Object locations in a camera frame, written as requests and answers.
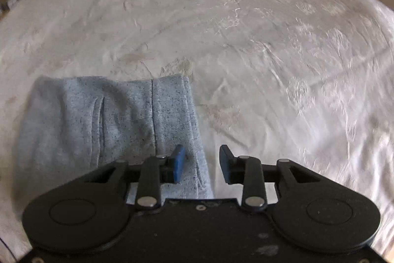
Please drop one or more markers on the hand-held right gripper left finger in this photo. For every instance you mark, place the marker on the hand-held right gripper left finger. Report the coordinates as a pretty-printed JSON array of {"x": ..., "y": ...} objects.
[{"x": 178, "y": 165}]

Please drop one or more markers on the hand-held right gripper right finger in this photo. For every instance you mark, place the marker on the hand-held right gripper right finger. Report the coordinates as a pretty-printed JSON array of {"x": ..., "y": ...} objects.
[{"x": 225, "y": 165}]

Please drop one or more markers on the light grey-blue pants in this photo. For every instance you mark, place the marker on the light grey-blue pants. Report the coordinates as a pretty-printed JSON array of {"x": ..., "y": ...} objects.
[{"x": 77, "y": 127}]

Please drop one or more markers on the white floral bedspread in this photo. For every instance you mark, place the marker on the white floral bedspread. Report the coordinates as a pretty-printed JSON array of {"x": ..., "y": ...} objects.
[{"x": 261, "y": 50}]

